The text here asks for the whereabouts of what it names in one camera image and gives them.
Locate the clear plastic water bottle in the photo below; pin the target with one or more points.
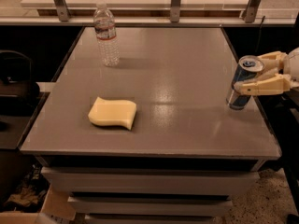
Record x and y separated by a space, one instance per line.
105 30

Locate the left metal bracket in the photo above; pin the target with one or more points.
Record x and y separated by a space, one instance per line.
62 10

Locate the blue silver redbull can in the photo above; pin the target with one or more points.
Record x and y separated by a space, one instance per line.
248 68

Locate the grey drawer cabinet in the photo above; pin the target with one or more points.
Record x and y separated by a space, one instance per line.
187 153

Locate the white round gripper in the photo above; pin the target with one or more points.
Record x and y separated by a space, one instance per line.
292 63

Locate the cardboard box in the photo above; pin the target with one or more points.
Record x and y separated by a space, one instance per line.
55 210

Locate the middle metal bracket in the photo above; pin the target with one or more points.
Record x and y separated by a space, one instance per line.
175 10

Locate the metal bracket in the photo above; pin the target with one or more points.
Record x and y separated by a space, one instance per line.
62 10
251 10
175 10

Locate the yellow sponge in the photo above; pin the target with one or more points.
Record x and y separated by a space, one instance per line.
112 113

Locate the right metal bracket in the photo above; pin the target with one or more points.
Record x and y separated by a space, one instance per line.
251 10

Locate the black chair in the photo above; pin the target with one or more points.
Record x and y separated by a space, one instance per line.
16 77

